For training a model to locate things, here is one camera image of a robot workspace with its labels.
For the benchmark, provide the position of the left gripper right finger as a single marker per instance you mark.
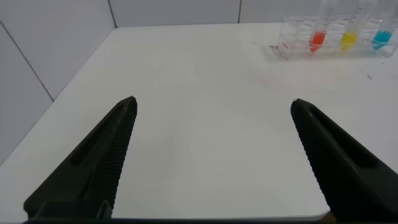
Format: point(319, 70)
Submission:
point(351, 174)

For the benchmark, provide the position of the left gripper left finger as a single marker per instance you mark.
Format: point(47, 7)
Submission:
point(87, 174)

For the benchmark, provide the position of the yellow pigment test tube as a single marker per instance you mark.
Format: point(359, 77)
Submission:
point(349, 40)

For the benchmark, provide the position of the blue pigment test tube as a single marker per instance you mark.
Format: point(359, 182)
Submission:
point(382, 38)

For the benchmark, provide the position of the red pigment test tube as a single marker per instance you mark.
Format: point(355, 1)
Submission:
point(317, 39)

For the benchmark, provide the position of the clear plastic test tube rack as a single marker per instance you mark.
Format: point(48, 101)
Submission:
point(297, 34)

